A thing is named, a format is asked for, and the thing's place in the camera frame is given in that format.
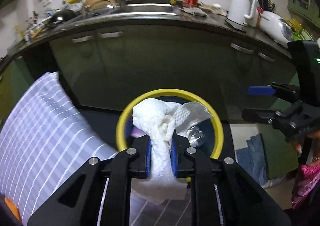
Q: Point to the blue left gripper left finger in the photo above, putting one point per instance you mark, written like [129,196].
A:
[148,157]

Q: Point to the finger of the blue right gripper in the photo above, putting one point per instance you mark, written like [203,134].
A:
[261,91]

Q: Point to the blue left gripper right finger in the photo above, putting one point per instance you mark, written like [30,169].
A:
[173,158]

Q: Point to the clear plastic water bottle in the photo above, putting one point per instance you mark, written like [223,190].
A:
[196,137]

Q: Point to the white paper towel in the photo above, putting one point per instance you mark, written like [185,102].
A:
[159,120]

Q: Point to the yellow rimmed black trash bin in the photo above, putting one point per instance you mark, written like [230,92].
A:
[170,95]

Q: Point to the green kitchen cabinets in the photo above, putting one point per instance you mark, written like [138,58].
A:
[108,68]

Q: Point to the person's right hand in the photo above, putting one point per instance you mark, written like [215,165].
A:
[298,146]

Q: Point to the blue cloth on floor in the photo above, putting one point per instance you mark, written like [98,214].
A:
[252,159]

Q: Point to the white rice cooker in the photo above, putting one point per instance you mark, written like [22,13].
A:
[276,27]

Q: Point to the white electric kettle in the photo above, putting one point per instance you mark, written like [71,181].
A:
[244,12]

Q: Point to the blue checkered tablecloth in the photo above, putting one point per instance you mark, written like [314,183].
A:
[43,142]

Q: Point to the black frying pan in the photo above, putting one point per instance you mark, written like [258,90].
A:
[62,16]

